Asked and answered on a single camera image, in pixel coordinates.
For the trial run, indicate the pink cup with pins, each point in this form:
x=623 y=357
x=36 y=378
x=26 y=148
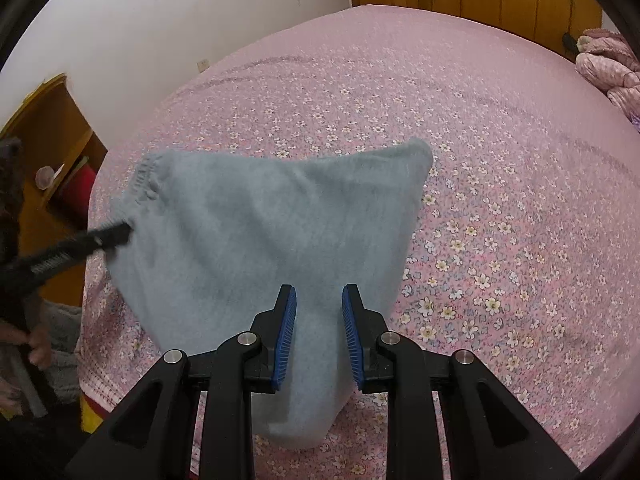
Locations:
x=45 y=177

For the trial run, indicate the pink floral bed sheet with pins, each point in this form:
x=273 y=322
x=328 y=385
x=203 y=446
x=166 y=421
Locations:
x=450 y=160

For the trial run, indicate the dark cloth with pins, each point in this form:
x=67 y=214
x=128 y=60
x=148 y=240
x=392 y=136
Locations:
x=11 y=200

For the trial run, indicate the grey fleece clothing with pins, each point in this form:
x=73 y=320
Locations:
x=65 y=355

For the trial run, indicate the white wall socket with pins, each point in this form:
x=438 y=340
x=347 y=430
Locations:
x=203 y=64

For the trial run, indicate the person's left hand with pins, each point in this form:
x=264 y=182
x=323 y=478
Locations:
x=41 y=350

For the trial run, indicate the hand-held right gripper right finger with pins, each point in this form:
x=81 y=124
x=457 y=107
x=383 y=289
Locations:
x=352 y=340

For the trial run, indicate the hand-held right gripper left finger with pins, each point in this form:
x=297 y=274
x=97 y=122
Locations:
x=285 y=340

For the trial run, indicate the grey pants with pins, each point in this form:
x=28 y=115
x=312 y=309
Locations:
x=250 y=235

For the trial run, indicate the wooden nightstand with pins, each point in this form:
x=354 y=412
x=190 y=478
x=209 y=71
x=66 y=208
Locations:
x=50 y=130

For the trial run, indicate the red object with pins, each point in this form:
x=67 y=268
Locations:
x=80 y=195

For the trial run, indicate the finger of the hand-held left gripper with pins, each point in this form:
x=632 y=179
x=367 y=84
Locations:
x=110 y=237

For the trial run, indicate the purple pillow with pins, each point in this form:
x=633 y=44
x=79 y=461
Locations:
x=636 y=122

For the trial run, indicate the small black object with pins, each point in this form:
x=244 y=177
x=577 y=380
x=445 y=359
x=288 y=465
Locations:
x=570 y=41

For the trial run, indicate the pink quilt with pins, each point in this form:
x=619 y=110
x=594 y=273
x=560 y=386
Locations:
x=607 y=70

